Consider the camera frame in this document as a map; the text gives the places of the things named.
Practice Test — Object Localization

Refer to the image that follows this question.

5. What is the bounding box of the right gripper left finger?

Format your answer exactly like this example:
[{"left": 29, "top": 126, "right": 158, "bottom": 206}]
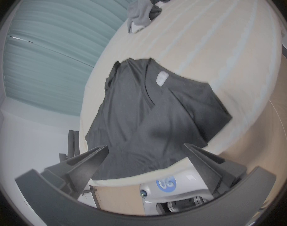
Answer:
[{"left": 41, "top": 145, "right": 109, "bottom": 194}]

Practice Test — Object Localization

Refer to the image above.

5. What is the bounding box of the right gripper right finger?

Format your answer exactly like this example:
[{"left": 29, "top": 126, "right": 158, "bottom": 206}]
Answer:
[{"left": 183, "top": 143, "right": 247, "bottom": 196}]

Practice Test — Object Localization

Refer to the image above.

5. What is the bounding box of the black T-shirt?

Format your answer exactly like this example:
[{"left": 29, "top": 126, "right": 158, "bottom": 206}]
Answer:
[{"left": 85, "top": 58, "right": 233, "bottom": 181}]

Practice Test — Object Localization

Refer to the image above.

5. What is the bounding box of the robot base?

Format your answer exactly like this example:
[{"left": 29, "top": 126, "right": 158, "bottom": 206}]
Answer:
[{"left": 140, "top": 170, "right": 215, "bottom": 216}]

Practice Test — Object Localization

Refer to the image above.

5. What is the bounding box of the bed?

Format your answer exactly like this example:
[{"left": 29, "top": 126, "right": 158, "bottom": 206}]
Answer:
[{"left": 79, "top": 0, "right": 283, "bottom": 189}]

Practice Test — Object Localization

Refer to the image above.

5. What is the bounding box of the pile of clothes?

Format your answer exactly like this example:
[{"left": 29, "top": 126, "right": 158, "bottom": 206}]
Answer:
[{"left": 127, "top": 0, "right": 200, "bottom": 34}]

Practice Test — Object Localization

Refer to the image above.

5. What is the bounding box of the black chest of drawers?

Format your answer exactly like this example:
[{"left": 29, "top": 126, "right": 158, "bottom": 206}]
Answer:
[{"left": 68, "top": 130, "right": 81, "bottom": 159}]

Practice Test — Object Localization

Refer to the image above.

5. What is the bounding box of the blue-green curtain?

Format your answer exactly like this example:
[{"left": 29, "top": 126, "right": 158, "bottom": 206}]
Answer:
[
  {"left": 7, "top": 0, "right": 144, "bottom": 68},
  {"left": 2, "top": 37, "right": 97, "bottom": 117}
]

